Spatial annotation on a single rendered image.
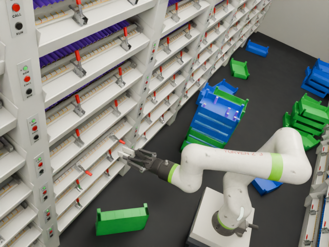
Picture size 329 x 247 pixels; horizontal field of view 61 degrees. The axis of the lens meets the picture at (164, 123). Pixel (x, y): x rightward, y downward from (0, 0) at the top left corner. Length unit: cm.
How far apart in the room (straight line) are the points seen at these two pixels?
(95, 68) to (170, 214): 125
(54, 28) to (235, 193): 113
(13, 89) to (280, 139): 106
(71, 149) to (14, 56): 61
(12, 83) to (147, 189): 145
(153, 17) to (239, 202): 97
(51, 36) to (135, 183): 144
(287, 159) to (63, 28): 95
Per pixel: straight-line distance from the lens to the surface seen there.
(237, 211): 148
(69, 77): 101
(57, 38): 85
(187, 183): 121
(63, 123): 112
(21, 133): 94
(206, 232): 164
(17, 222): 135
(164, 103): 217
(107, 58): 113
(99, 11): 100
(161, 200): 205
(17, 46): 77
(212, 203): 174
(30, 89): 85
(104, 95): 125
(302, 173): 125
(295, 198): 257
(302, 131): 319
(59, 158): 126
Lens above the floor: 174
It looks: 44 degrees down
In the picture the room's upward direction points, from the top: 17 degrees clockwise
